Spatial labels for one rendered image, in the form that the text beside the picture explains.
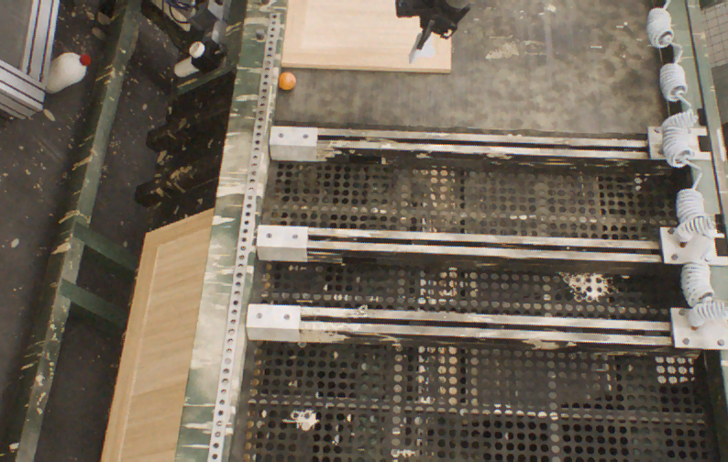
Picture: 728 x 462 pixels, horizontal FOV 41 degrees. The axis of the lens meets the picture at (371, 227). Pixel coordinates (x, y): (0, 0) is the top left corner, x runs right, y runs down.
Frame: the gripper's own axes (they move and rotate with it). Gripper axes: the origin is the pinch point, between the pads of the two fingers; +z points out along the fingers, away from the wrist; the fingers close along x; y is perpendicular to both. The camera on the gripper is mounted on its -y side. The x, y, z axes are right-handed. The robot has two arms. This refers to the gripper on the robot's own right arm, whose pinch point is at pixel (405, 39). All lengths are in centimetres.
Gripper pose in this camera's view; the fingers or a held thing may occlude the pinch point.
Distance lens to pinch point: 257.1
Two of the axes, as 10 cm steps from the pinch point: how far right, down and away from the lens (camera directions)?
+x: -0.2, -9.0, 4.4
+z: -4.6, 4.0, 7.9
